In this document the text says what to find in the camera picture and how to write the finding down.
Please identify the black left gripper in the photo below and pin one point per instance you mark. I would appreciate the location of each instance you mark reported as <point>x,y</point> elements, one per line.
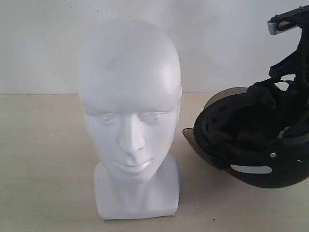
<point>298,15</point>

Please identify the black helmet with tinted visor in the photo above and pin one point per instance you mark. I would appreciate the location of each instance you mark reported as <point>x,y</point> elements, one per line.
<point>259,134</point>

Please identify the white mannequin head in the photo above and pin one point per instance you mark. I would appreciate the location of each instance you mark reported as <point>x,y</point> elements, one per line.
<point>129,82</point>

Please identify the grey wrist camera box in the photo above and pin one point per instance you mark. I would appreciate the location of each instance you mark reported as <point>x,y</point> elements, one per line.
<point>275,28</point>

